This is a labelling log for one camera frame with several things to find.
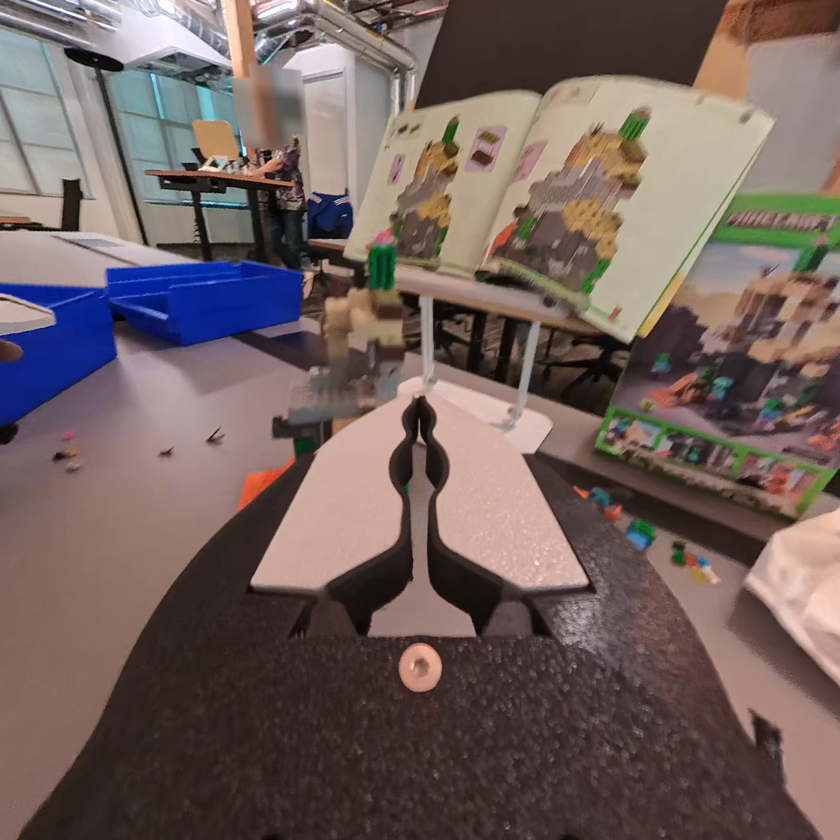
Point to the open instruction booklet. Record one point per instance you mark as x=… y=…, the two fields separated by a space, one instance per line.
x=656 y=197

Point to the pile of colourful toy figures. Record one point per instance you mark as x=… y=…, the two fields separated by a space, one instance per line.
x=640 y=533

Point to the green toy set box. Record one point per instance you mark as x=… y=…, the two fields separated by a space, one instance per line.
x=741 y=367

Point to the heap of white paper bags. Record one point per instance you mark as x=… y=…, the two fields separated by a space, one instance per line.
x=807 y=590

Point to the black frame standing desk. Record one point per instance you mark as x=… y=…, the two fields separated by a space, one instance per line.
x=197 y=178

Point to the person's left hand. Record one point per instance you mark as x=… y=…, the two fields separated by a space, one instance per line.
x=10 y=352

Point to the blue striped jacket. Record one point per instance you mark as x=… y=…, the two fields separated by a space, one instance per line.
x=328 y=216

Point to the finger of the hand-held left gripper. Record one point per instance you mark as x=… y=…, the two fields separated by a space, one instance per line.
x=23 y=318

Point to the black floor lamp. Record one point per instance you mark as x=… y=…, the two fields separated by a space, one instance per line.
x=95 y=60

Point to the blue storage bin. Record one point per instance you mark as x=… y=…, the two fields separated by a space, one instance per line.
x=216 y=315
x=59 y=367

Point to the toy brick tower build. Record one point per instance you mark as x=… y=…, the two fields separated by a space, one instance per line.
x=367 y=321

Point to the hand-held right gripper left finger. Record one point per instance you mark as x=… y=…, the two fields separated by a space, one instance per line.
x=334 y=518

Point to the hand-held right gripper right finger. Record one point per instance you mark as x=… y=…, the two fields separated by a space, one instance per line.
x=505 y=518

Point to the white book stand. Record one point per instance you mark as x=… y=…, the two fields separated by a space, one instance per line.
x=485 y=410

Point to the brown wooden table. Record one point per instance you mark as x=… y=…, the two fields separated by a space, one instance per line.
x=479 y=341

